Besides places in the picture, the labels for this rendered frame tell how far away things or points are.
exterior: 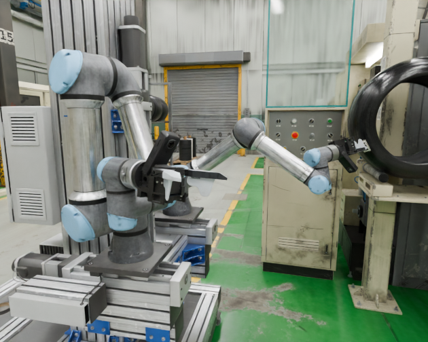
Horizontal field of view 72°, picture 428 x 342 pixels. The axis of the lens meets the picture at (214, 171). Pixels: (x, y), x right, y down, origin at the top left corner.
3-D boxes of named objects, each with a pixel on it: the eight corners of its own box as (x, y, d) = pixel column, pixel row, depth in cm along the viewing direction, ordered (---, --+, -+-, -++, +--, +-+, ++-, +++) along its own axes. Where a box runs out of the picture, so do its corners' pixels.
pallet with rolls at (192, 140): (177, 159, 896) (176, 134, 883) (203, 160, 891) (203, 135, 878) (168, 166, 778) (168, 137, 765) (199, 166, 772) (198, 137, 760)
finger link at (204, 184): (225, 197, 70) (186, 194, 70) (227, 172, 69) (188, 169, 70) (225, 199, 67) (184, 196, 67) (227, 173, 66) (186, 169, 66)
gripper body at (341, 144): (355, 136, 138) (336, 140, 133) (361, 153, 137) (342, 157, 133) (342, 140, 145) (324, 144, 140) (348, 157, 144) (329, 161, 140)
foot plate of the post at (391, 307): (348, 286, 214) (348, 280, 213) (389, 291, 206) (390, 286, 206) (354, 307, 188) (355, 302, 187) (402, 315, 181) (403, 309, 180)
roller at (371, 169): (373, 169, 177) (365, 172, 178) (369, 162, 177) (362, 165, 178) (390, 180, 144) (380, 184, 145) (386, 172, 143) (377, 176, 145)
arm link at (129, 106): (121, 72, 101) (162, 210, 98) (91, 68, 93) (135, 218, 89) (140, 55, 94) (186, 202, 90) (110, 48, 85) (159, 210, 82)
